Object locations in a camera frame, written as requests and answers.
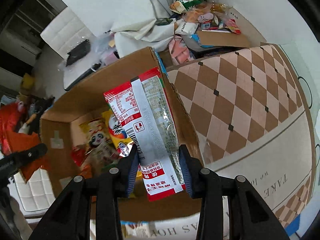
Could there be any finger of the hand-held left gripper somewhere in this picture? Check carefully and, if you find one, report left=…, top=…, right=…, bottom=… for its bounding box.
left=0, top=143, right=48, bottom=178

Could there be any orange snack packet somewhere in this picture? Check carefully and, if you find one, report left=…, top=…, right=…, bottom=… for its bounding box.
left=19, top=152, right=52, bottom=183

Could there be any brown cardboard sheet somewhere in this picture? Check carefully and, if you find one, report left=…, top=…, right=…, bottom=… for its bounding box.
left=196, top=30, right=266, bottom=48

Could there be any cardboard box blue print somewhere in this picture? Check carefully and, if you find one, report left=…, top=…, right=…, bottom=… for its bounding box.
left=39, top=46, right=205, bottom=238

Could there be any red white long packet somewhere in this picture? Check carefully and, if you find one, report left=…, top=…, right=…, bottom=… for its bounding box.
left=103, top=67, right=187, bottom=202

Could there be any black bag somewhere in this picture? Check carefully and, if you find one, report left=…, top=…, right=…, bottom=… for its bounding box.
left=65, top=40, right=91, bottom=67

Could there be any yellow bag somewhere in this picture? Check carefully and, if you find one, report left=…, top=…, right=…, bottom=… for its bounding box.
left=20, top=73, right=36, bottom=94

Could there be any pile of assorted snack packets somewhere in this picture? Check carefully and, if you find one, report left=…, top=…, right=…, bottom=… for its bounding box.
left=169, top=0, right=243, bottom=35

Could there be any large yellow red noodle packet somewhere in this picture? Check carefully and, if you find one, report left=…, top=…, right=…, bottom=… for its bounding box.
left=101, top=109, right=137, bottom=158

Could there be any pile of red clothes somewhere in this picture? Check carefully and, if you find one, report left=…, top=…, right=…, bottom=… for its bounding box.
left=0, top=102, right=42, bottom=157

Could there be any checkered brown tablecloth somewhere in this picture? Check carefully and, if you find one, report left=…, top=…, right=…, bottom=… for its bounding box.
left=164, top=43, right=313, bottom=230

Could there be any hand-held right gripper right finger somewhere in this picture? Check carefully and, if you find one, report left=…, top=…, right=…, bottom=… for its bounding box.
left=178, top=145, right=289, bottom=240

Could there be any white cloth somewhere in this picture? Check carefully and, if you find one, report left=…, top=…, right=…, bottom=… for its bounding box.
left=110, top=0, right=177, bottom=57

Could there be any clear plastic bag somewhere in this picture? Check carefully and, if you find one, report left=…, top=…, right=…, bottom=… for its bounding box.
left=91, top=31, right=119, bottom=67

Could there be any pink plastic packet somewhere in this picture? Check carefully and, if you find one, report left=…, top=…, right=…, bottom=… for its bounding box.
left=168, top=35, right=194, bottom=66

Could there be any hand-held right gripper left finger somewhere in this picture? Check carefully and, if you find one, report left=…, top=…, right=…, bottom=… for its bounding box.
left=29, top=144, right=139, bottom=240

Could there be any red panda snack packet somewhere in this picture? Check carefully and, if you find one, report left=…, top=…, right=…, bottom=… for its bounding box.
left=78, top=119, right=120, bottom=165

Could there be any small red snack packet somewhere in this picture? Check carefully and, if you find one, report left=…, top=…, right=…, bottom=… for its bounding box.
left=71, top=146, right=87, bottom=167

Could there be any white padded chair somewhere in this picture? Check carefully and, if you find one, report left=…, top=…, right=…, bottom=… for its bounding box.
left=40, top=6, right=118, bottom=92
left=13, top=166, right=57, bottom=214

